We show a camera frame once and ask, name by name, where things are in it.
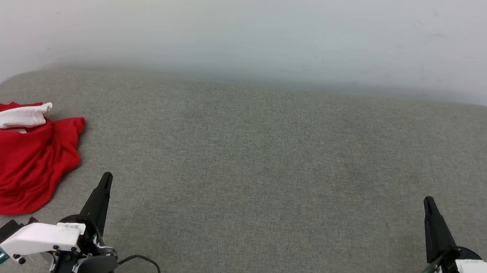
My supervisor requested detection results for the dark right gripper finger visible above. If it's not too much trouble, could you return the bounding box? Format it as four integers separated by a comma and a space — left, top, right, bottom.
417, 196, 462, 267

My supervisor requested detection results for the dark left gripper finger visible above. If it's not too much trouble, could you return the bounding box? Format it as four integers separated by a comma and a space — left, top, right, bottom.
78, 170, 114, 237

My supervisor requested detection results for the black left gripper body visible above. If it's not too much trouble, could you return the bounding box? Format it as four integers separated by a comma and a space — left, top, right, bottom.
54, 213, 122, 262

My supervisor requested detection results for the red and white jersey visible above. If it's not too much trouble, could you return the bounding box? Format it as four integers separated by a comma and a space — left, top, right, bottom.
0, 97, 88, 223

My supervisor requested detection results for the grey fabric sofa cushion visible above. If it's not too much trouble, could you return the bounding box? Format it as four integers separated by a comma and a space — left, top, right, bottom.
0, 54, 487, 273

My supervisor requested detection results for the thin black cable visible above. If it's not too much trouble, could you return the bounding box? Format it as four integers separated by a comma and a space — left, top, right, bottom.
117, 253, 164, 273

